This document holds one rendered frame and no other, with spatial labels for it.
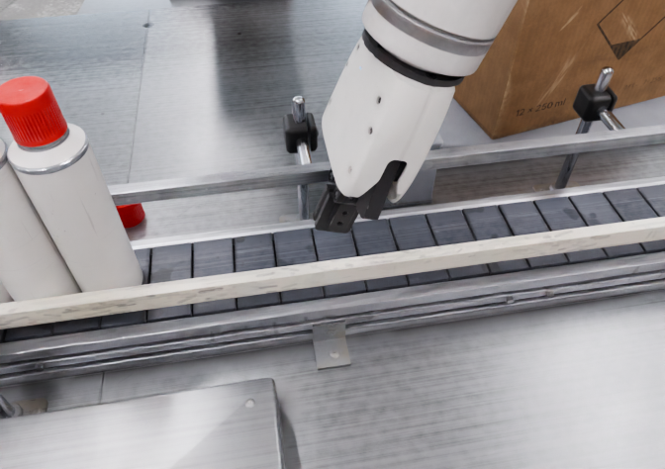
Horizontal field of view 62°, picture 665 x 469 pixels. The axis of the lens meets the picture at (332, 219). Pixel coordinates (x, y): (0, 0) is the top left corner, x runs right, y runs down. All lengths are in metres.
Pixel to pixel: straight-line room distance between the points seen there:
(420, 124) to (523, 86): 0.34
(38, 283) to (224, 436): 0.19
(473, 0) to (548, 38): 0.34
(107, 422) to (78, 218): 0.15
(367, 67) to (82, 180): 0.21
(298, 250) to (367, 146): 0.18
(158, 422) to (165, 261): 0.15
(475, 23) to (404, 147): 0.09
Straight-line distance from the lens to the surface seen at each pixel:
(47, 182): 0.41
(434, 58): 0.35
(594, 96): 0.61
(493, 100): 0.70
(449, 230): 0.55
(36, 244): 0.47
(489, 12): 0.35
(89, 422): 0.47
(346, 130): 0.40
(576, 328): 0.58
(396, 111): 0.36
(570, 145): 0.55
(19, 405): 0.55
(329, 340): 0.52
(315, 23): 0.99
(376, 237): 0.53
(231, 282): 0.46
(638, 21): 0.75
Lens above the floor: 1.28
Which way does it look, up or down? 47 degrees down
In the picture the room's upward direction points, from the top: straight up
